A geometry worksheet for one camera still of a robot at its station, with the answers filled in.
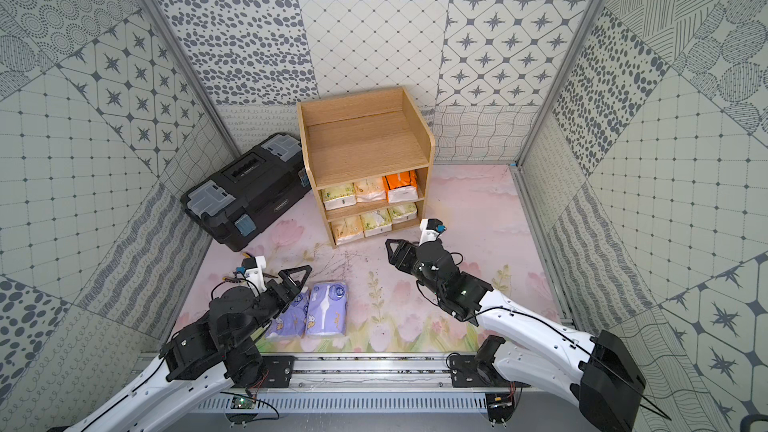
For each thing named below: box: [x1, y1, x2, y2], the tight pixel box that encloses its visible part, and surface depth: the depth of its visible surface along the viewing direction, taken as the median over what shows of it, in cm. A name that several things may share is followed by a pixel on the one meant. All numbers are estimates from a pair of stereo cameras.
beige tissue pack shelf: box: [354, 177, 388, 203], surface depth 87 cm
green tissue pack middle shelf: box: [321, 183, 357, 211], surface depth 85 cm
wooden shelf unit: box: [296, 87, 436, 248], surface depth 84 cm
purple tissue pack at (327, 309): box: [306, 281, 348, 337], surface depth 81 cm
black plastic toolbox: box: [181, 133, 312, 252], surface depth 94 cm
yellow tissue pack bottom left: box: [331, 215, 365, 245], surface depth 97 cm
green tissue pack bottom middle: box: [360, 208, 393, 238], surface depth 97 cm
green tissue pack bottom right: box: [391, 203, 417, 223], surface depth 100 cm
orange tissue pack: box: [382, 170, 419, 203], surface depth 86 cm
